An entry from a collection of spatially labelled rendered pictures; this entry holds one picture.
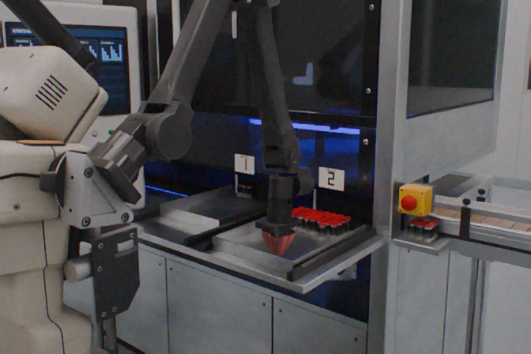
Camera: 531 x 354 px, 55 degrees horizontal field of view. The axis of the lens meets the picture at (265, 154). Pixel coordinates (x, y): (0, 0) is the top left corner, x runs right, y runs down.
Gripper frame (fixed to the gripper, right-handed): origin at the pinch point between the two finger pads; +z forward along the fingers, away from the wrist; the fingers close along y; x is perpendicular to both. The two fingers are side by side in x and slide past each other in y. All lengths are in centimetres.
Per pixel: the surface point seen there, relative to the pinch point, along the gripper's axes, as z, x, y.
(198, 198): -2, 54, 26
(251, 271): 3.3, 4.2, -3.9
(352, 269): 10.8, -1.0, 36.6
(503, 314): 72, -10, 199
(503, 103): -46, 74, 494
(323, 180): -14.1, 9.8, 34.6
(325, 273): 1.9, -10.6, 5.2
